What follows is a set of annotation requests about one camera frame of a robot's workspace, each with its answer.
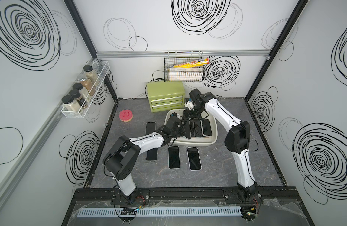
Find black wire wall basket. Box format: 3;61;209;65
164;51;204;82

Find spice jar black lid front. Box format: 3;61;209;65
61;95;81;112

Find white box in basket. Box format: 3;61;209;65
167;67;204;72

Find spice jar black lid rear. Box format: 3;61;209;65
83;65;99;87

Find spice jar black lid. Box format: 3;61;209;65
83;65;99;87
61;95;81;112

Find pink smiley sponge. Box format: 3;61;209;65
119;109;133;122

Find spice jar dark contents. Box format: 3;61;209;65
69;89;87;109

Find clear wall spice shelf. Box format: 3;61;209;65
61;60;110;123

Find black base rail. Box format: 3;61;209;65
70;186;302;206

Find spice jar white contents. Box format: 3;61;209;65
72;83;92;103

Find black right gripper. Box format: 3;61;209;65
180;106;203;121

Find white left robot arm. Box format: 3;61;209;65
102;114;186;199

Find white plastic storage box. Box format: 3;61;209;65
164;109;218;147

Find spice jar brown contents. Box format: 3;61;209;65
77;74;95;97

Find grey slotted cable duct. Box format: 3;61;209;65
76;206;242;218

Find green metal drawer toolbox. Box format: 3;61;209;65
147;81;185;113

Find extra black phone in box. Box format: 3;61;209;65
191;120;203;137

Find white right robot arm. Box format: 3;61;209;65
185;89;257;202

